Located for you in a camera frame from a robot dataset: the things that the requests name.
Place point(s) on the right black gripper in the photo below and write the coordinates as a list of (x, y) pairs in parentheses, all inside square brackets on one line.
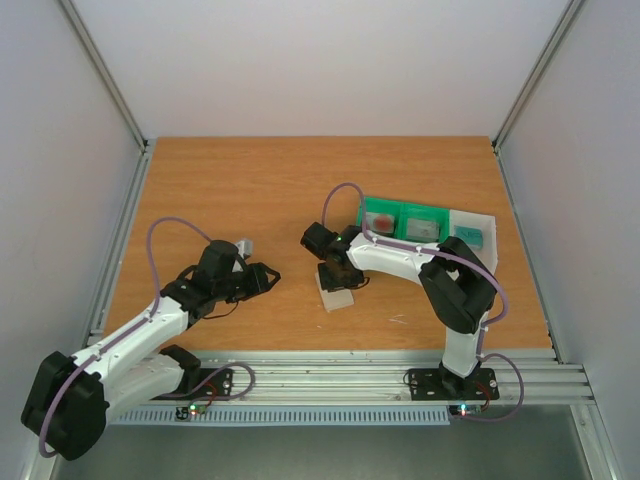
[(338, 275)]

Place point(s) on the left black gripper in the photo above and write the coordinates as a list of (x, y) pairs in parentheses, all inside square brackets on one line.
[(259, 280)]

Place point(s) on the translucent grey card holder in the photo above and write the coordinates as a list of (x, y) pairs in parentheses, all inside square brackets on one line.
[(332, 301)]

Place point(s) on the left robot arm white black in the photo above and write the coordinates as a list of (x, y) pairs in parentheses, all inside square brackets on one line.
[(74, 397)]

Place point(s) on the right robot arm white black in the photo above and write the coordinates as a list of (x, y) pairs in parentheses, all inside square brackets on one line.
[(459, 287)]

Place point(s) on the card with red circles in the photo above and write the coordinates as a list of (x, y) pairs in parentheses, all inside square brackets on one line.
[(381, 223)]

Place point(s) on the grey patterned card in bin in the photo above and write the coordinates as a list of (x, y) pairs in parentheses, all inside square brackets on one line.
[(422, 230)]

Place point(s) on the teal VIP card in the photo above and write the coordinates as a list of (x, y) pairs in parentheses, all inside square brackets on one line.
[(472, 236)]

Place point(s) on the green left bin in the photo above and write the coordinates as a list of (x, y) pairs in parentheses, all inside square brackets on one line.
[(375, 204)]

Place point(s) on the green bin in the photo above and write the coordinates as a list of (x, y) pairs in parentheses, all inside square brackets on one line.
[(441, 215), (375, 204)]

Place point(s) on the green middle bin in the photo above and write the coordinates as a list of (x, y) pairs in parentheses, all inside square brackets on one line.
[(441, 215)]

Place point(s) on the white right bin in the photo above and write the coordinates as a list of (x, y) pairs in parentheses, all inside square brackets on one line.
[(487, 223)]

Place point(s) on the left small circuit board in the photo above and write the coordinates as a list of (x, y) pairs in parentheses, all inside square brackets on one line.
[(187, 413)]

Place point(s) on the small circuit board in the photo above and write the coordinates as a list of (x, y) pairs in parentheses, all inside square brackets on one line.
[(187, 413), (465, 410)]

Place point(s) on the right small circuit board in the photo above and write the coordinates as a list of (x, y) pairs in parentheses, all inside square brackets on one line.
[(465, 410)]

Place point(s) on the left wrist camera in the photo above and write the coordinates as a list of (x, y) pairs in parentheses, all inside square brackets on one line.
[(245, 248)]

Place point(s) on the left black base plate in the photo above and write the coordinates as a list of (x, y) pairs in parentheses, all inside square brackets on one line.
[(202, 383)]

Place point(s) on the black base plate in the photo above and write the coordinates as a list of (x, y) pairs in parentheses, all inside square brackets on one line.
[(431, 384), (202, 383)]

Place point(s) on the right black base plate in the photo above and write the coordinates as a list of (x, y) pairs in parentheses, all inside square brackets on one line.
[(431, 384)]

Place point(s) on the grey slotted cable duct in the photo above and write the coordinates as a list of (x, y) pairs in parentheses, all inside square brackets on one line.
[(234, 416)]

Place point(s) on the aluminium front rail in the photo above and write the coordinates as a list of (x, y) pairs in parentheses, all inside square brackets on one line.
[(377, 377)]

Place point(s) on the left aluminium frame post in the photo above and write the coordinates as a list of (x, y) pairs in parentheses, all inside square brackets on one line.
[(88, 44)]

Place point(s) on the aluminium frame post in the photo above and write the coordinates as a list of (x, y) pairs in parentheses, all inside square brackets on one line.
[(560, 31), (88, 44)]

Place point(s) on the right aluminium frame post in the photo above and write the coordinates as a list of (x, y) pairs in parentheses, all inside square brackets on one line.
[(560, 31)]

